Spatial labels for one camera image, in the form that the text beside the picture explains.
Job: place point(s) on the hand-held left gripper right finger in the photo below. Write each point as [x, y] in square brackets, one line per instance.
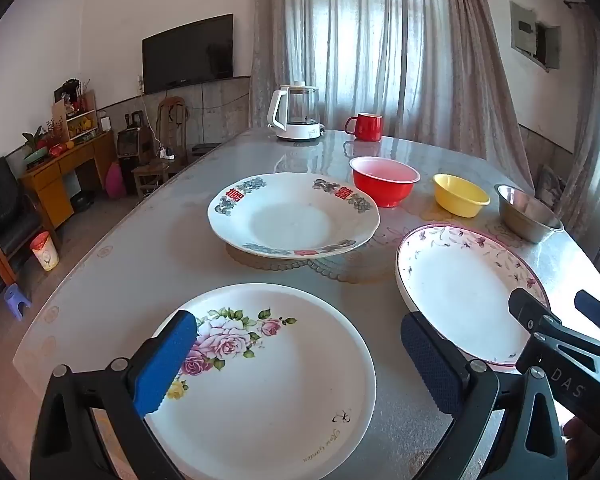
[430, 360]

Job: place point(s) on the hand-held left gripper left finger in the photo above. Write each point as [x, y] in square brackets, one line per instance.
[165, 360]

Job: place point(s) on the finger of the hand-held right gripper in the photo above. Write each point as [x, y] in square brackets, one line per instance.
[597, 312]
[555, 355]

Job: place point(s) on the white plate purple floral rim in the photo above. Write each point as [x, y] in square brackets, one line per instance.
[455, 285]

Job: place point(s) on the stainless steel bowl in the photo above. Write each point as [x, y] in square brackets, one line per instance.
[525, 215]

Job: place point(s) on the white plate pink roses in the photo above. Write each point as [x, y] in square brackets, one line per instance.
[280, 400]

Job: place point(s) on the yellow plastic bowl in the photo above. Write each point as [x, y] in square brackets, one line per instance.
[460, 200]

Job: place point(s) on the large plate red blue print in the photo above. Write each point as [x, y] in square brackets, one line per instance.
[290, 220]

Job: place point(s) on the red white trash bin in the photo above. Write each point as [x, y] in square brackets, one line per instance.
[45, 255]

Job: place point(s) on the small blue plastic stool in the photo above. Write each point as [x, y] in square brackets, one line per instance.
[16, 297]

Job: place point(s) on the red plastic bowl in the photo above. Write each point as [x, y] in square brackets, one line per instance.
[385, 190]

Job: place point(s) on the small wooden stool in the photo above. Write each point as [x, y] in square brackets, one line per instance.
[150, 170]

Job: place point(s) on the orange wooden desk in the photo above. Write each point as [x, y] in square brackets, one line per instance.
[55, 195]

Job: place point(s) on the beige side curtain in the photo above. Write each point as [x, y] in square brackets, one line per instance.
[590, 110]

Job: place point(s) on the white power strip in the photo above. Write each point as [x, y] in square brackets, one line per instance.
[166, 153]

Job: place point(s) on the dark speaker cabinet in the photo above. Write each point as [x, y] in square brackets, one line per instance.
[128, 145]

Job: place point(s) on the black armchair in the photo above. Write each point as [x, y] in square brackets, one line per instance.
[5, 210]

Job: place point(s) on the red mug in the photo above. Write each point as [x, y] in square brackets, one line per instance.
[367, 127]

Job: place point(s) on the small white box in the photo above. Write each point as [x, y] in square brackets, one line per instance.
[104, 124]

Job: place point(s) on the wooden chair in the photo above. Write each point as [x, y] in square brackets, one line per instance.
[172, 110]

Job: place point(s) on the potted green plant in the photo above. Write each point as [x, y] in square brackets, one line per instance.
[35, 142]

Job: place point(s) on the wooden shelf with ornaments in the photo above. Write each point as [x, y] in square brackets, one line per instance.
[77, 120]

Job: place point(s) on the glass kettle white base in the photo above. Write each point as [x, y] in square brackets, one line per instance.
[300, 132]

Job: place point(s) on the beige window curtain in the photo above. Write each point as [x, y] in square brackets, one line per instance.
[380, 60]

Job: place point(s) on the black flat television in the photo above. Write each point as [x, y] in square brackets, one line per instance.
[187, 55]

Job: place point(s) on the grey wall electrical box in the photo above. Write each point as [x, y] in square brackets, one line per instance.
[522, 35]

